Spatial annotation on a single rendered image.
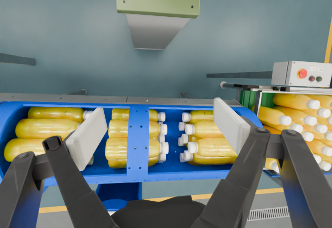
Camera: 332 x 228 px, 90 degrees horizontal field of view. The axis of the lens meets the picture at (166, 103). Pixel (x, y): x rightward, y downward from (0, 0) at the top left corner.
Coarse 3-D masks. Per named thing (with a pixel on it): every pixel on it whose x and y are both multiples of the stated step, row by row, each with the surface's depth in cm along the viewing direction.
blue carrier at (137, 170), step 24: (0, 120) 47; (144, 120) 54; (168, 120) 77; (0, 144) 52; (144, 144) 50; (168, 144) 79; (0, 168) 46; (96, 168) 67; (120, 168) 68; (144, 168) 51; (168, 168) 70; (192, 168) 72; (216, 168) 73
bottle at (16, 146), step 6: (18, 138) 51; (24, 138) 52; (30, 138) 52; (36, 138) 52; (42, 138) 52; (6, 144) 49; (12, 144) 49; (18, 144) 49; (24, 144) 50; (30, 144) 50; (36, 144) 50; (6, 150) 48; (12, 150) 48; (18, 150) 49; (24, 150) 49; (30, 150) 49; (36, 150) 49; (42, 150) 50; (6, 156) 48; (12, 156) 48
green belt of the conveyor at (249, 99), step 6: (246, 90) 94; (240, 96) 92; (246, 96) 89; (252, 96) 89; (264, 96) 90; (270, 96) 91; (240, 102) 92; (246, 102) 90; (252, 102) 90; (264, 102) 91; (270, 102) 91
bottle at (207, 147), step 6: (204, 138) 60; (210, 138) 60; (216, 138) 60; (222, 138) 61; (198, 144) 59; (204, 144) 58; (210, 144) 58; (216, 144) 58; (222, 144) 58; (228, 144) 59; (198, 150) 59; (204, 150) 58; (210, 150) 57; (216, 150) 58; (222, 150) 58; (228, 150) 58; (204, 156) 59; (210, 156) 59; (216, 156) 59; (222, 156) 59; (228, 156) 60; (234, 156) 61
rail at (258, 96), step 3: (258, 93) 82; (261, 93) 81; (258, 96) 82; (255, 99) 84; (258, 99) 82; (255, 102) 84; (258, 102) 82; (255, 105) 84; (258, 105) 82; (255, 108) 84; (258, 108) 82; (255, 111) 84; (258, 111) 82; (255, 114) 84; (258, 114) 82
